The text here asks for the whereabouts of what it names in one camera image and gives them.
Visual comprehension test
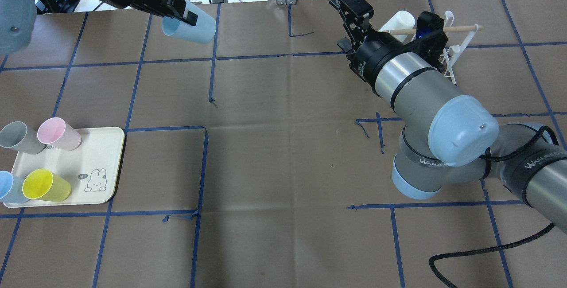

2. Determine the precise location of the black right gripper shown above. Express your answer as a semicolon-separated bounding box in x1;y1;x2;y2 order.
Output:
329;0;401;85

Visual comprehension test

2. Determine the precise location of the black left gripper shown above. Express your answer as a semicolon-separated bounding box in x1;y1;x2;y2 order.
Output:
132;0;198;26

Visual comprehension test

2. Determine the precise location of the light blue cup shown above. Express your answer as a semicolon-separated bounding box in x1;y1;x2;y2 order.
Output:
161;0;217;43

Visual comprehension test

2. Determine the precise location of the white plastic cup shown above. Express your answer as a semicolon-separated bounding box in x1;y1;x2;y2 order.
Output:
379;11;416;32

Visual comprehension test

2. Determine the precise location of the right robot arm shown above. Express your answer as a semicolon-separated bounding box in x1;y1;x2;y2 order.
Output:
329;0;567;231

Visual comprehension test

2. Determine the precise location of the pink plastic cup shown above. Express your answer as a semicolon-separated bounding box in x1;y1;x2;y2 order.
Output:
37;117;82;151

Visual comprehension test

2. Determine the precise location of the grey plastic cup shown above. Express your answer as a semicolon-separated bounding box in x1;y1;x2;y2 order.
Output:
0;122;47;155

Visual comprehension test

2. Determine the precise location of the yellow plastic cup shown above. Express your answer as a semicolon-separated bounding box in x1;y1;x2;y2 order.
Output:
22;168;71;202

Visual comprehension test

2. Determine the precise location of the light blue cup tray corner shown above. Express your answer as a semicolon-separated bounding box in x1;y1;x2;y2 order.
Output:
0;171;30;203

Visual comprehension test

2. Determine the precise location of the cream tray with bunny print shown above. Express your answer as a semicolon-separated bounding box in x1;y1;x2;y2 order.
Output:
4;127;125;209

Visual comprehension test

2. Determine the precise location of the wooden dowel rack handle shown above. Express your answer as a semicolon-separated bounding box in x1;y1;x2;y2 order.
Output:
388;24;483;36

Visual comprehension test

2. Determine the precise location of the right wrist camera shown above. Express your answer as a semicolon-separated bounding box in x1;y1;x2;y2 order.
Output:
415;11;448;69

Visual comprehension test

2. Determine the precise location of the white wire cup rack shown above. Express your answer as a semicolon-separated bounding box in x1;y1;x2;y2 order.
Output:
441;11;484;85

